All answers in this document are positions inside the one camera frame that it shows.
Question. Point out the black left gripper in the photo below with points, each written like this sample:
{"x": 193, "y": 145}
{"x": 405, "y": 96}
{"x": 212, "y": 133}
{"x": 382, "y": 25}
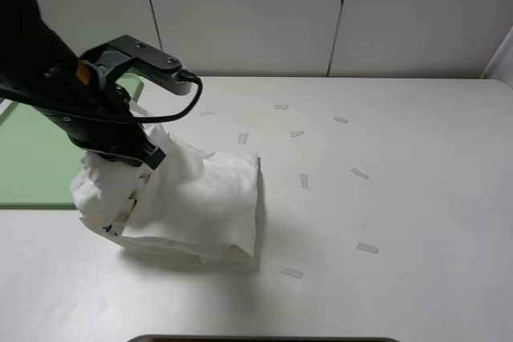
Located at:
{"x": 84, "y": 95}

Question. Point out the white short sleeve t-shirt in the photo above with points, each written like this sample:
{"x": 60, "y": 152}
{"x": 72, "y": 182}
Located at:
{"x": 197, "y": 202}

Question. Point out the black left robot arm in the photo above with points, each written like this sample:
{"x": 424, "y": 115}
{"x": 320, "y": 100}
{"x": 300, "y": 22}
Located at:
{"x": 26, "y": 42}

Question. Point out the green plastic tray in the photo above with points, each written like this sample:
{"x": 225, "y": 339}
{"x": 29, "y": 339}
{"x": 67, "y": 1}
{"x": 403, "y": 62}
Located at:
{"x": 38, "y": 161}

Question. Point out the white tape piece middle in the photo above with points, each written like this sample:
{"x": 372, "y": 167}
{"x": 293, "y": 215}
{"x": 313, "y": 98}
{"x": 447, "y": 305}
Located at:
{"x": 294, "y": 134}

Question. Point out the white tape piece centre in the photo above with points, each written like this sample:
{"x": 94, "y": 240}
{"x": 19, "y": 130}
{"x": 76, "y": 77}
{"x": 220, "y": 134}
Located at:
{"x": 304, "y": 181}

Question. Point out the white tape piece front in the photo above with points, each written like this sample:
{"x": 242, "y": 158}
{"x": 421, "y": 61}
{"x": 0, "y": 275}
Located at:
{"x": 291, "y": 272}

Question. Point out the white tape piece rear-right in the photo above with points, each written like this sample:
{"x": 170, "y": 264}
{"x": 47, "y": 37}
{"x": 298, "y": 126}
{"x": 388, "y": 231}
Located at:
{"x": 340, "y": 119}

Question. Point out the white tape piece right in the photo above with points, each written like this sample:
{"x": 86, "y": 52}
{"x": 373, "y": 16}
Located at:
{"x": 359, "y": 173}

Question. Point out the white tape piece front-right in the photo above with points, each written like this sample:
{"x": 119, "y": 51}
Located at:
{"x": 366, "y": 247}

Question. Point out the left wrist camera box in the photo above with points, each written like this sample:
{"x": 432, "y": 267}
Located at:
{"x": 127, "y": 54}

